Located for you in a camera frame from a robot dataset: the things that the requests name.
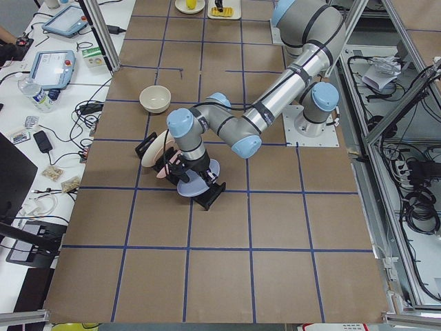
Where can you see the white plate under lemon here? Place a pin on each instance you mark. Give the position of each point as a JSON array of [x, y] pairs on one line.
[[181, 6]]

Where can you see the teach pendant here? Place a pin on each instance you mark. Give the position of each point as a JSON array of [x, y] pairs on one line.
[[53, 69], [67, 23]]

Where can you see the yellow lemon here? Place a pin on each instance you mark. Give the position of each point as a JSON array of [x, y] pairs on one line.
[[191, 4]]

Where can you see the teach pendant far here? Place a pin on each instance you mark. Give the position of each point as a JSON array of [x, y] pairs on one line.
[[67, 23]]

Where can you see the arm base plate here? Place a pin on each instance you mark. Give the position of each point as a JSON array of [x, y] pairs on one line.
[[301, 133], [275, 35]]

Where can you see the black monitor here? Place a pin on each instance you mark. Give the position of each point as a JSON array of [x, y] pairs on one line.
[[17, 176]]

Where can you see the teach pendant near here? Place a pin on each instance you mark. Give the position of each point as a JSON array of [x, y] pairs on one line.
[[53, 69]]

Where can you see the green white box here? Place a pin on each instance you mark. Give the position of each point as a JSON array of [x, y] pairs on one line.
[[93, 57]]

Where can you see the black power adapter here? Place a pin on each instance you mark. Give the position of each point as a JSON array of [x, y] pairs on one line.
[[42, 141]]

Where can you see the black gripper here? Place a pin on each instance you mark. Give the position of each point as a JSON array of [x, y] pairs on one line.
[[201, 164]]

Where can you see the white rectangular tray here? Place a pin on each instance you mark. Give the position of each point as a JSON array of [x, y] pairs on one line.
[[235, 4]]

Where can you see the pink plate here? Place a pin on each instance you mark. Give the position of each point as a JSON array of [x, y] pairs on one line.
[[165, 170]]

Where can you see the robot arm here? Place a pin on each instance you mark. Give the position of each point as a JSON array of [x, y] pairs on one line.
[[317, 31]]

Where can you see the blue plate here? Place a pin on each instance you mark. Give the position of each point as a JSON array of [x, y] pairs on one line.
[[196, 184]]

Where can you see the plastic water bottle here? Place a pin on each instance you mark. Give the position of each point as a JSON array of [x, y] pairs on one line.
[[36, 94]]

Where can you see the white bowl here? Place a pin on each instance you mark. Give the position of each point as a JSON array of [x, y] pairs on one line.
[[155, 99]]

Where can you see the aluminium frame post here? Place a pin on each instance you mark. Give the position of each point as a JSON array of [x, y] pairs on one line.
[[100, 31]]

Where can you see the cream plate in rack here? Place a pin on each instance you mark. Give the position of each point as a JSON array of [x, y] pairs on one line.
[[156, 149]]

